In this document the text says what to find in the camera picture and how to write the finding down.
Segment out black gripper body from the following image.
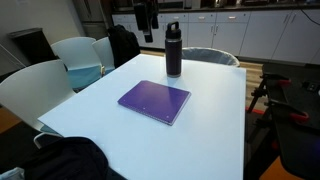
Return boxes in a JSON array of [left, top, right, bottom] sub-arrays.
[[133, 1, 150, 33]]

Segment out purple spiral notebook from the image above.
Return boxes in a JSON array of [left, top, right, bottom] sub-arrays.
[[117, 79, 192, 127]]

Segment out black jacket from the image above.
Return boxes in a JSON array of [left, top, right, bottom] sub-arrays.
[[107, 24, 141, 69]]

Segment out dark insulated water bottle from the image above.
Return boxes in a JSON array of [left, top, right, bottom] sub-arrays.
[[164, 21, 184, 79]]

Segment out white chair with teal seat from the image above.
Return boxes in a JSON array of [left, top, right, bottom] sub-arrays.
[[91, 36, 116, 75], [50, 36, 103, 90]]

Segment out grey metal cabinet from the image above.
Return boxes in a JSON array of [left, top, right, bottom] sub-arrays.
[[71, 0, 113, 40]]

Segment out trash bin with clear liner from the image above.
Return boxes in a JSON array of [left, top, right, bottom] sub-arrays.
[[181, 46, 241, 68]]

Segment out dark waste container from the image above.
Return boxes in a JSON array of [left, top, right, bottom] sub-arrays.
[[7, 27, 56, 66]]

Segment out white plastic chair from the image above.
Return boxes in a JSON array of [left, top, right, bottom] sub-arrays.
[[0, 59, 77, 150]]

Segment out black bag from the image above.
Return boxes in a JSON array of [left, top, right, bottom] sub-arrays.
[[21, 135, 111, 180]]

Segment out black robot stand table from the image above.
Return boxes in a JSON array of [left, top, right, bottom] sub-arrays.
[[245, 63, 320, 180]]

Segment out light blue cloth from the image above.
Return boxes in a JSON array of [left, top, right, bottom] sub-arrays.
[[0, 166, 26, 180]]

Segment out white wall cabinets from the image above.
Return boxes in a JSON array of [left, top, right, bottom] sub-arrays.
[[111, 9, 320, 65]]

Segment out red handled clamp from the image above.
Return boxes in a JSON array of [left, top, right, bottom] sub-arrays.
[[259, 73, 292, 90], [268, 99, 310, 125]]

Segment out black hanging cable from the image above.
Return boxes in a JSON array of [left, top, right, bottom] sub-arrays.
[[299, 9, 320, 27]]

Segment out small black switch box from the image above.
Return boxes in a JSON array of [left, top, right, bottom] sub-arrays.
[[305, 80, 320, 93]]

